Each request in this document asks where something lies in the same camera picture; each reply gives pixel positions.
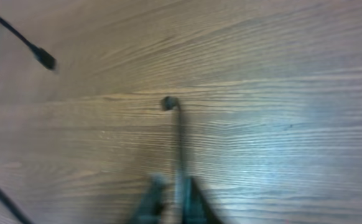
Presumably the thick black usb cable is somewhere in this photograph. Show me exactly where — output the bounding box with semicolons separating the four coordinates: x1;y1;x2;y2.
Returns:
0;2;58;72

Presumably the thin black usb cable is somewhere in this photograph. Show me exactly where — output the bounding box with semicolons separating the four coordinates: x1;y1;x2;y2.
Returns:
159;95;188;224

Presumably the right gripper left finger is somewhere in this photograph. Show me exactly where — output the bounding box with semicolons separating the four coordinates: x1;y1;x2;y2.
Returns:
128;174;167;224

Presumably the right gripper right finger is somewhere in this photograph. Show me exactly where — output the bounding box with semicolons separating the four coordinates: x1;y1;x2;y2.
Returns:
182;177;223;224

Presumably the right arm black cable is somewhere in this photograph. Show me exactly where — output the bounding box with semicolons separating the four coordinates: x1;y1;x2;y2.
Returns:
0;172;34;224

